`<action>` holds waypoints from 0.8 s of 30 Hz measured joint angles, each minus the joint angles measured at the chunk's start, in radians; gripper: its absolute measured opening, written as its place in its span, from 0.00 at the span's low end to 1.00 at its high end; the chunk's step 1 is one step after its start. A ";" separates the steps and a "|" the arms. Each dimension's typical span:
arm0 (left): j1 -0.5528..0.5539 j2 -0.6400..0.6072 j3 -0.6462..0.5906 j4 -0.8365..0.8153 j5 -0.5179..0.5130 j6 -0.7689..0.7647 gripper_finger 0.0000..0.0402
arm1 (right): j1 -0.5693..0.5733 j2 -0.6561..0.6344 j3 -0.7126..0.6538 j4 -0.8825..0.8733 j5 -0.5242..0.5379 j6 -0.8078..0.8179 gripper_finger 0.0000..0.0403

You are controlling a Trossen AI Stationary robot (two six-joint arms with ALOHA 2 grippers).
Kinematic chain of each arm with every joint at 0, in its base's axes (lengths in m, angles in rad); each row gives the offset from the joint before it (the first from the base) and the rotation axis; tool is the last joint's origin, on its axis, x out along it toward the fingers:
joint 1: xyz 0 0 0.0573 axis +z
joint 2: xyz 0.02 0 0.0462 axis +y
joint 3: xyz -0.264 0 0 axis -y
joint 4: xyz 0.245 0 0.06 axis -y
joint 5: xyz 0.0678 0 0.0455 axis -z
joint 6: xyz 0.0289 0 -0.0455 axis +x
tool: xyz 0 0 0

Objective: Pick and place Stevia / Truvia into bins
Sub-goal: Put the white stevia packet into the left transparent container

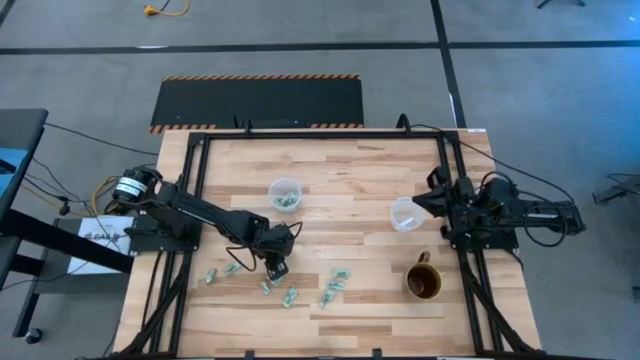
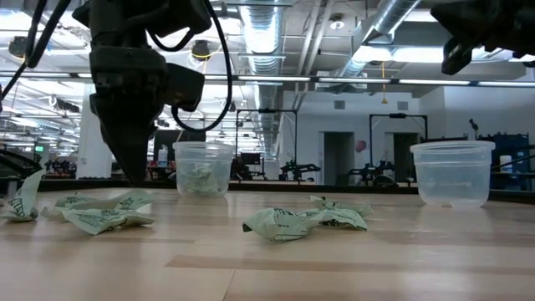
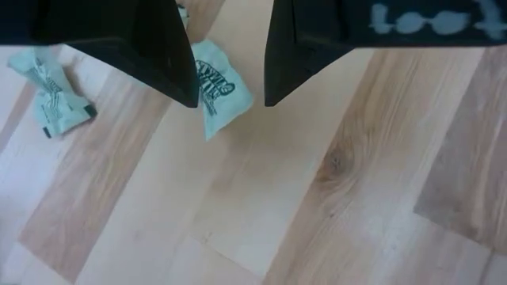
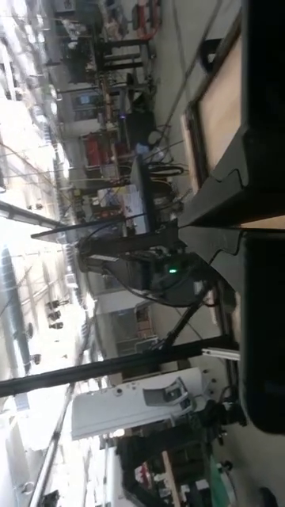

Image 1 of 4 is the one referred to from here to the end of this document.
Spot yellow extension cord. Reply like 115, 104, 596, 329
143, 0, 191, 18

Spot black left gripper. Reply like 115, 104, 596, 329
252, 223, 297, 282

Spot black desk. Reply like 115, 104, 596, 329
0, 108, 135, 346

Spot yellow cable bundle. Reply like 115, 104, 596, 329
91, 174, 121, 215

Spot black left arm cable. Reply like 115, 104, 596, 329
224, 221, 305, 274

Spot thin black floor cable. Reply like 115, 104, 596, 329
43, 122, 161, 156

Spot black hazard-striped floor mat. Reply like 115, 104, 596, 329
149, 74, 365, 134

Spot blue lit screen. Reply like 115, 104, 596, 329
0, 148, 30, 199

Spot white printed paper sheet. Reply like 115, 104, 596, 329
67, 215, 135, 276

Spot grey desk base plate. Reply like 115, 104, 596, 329
33, 217, 132, 296

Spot black table-edge camera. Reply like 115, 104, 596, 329
249, 118, 302, 130

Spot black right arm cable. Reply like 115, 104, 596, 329
522, 199, 574, 250

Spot clear plastic cup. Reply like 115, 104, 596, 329
389, 195, 427, 234
268, 177, 303, 214

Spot long black power cable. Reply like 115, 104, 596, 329
409, 122, 576, 204

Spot ceramic mug with handle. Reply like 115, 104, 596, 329
403, 250, 443, 302

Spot grey floor stand leg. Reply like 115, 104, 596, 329
592, 174, 640, 205

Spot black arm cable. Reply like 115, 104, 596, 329
522, 199, 574, 250
224, 221, 305, 274

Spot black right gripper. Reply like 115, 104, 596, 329
412, 167, 471, 237

